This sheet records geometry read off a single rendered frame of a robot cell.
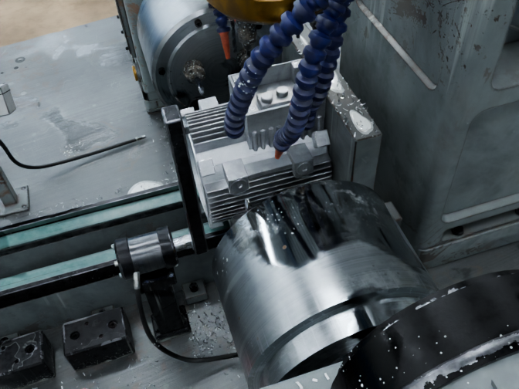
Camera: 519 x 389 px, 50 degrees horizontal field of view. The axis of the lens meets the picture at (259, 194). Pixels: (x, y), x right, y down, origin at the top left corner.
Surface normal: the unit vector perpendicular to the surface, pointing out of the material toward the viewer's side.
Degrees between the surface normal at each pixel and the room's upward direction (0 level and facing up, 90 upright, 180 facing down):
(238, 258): 50
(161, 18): 43
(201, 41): 90
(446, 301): 14
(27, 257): 90
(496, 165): 90
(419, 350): 32
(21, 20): 0
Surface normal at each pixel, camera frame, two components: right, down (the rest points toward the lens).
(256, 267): -0.68, -0.31
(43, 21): -0.05, -0.66
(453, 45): -0.95, 0.25
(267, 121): 0.29, 0.70
